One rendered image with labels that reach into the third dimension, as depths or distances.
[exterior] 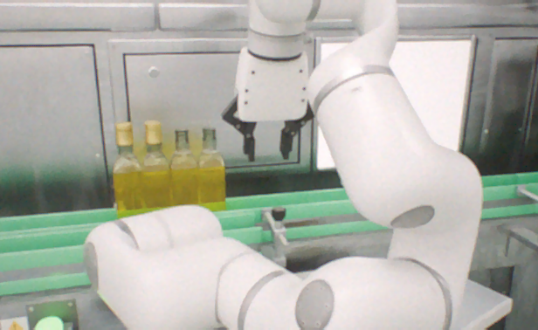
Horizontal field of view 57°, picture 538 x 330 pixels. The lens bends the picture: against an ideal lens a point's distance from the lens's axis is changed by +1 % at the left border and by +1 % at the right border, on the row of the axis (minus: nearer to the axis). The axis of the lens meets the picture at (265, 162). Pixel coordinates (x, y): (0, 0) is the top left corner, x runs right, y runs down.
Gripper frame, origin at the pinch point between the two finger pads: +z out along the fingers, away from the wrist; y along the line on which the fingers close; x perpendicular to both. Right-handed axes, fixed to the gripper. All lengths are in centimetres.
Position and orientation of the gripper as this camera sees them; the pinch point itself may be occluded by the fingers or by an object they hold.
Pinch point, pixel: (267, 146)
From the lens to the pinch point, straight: 74.9
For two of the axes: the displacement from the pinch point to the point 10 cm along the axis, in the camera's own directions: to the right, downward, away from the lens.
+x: 2.2, 5.3, -8.2
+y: -9.7, 0.7, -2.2
